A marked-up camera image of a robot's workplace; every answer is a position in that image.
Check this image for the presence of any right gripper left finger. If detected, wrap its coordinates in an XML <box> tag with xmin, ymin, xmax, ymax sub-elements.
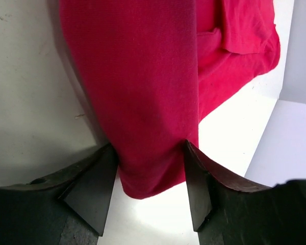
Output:
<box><xmin>0</xmin><ymin>144</ymin><xmax>118</xmax><ymax>244</ymax></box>

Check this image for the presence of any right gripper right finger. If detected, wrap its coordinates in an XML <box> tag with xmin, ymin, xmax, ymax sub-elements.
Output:
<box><xmin>184</xmin><ymin>142</ymin><xmax>306</xmax><ymax>245</ymax></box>

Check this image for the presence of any red t shirt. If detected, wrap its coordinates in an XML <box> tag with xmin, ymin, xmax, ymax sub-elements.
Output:
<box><xmin>59</xmin><ymin>1</ymin><xmax>281</xmax><ymax>199</ymax></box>

